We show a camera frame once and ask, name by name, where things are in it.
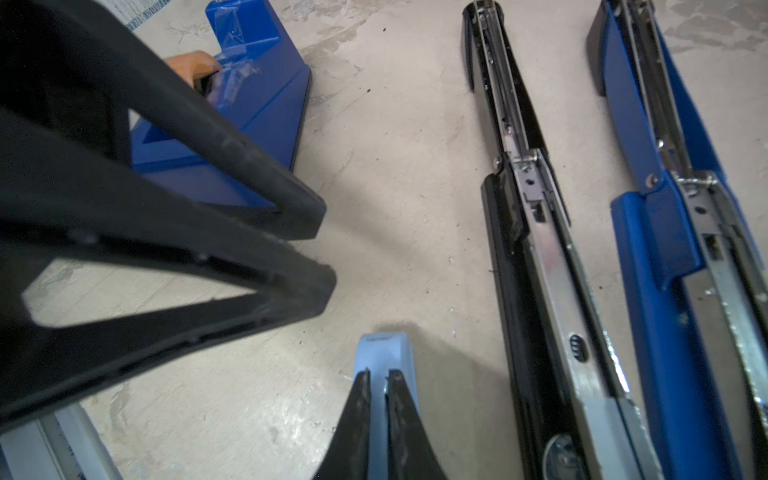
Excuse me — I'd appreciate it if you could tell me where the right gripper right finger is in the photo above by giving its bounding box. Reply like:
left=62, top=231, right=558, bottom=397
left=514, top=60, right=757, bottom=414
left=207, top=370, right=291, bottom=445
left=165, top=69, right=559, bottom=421
left=386, top=369, right=447, bottom=480

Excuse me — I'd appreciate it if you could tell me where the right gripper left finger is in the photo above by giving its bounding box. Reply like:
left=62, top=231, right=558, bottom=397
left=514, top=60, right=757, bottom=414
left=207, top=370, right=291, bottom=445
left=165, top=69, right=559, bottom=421
left=314, top=370, right=371, bottom=480

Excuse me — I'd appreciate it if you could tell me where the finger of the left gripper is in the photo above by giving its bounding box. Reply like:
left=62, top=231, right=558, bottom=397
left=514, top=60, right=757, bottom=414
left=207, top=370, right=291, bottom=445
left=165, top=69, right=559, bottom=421
left=1, top=1, right=327, bottom=240
left=1, top=110, right=336, bottom=431

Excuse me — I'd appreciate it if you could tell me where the blue and black stapler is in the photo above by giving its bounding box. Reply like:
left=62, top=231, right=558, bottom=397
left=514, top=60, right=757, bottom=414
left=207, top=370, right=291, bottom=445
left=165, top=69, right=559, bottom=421
left=586, top=1, right=767, bottom=479

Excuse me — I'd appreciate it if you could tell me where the blue tape dispenser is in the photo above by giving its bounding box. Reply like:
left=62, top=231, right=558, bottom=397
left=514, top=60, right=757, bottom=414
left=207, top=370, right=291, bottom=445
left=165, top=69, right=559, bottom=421
left=131, top=1, right=312, bottom=221

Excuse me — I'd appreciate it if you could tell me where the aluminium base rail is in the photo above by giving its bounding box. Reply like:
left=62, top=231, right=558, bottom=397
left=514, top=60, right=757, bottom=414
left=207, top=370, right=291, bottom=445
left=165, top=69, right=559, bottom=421
left=1, top=403, right=122, bottom=479

